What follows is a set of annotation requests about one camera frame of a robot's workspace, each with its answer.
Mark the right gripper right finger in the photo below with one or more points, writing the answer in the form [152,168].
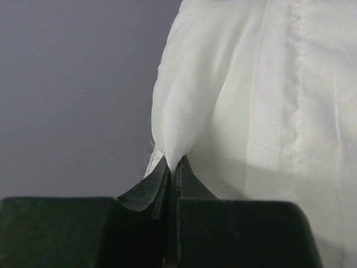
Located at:
[210,232]

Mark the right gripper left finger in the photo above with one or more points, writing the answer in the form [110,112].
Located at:
[127,231]

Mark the white pillow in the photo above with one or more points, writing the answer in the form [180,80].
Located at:
[261,97]

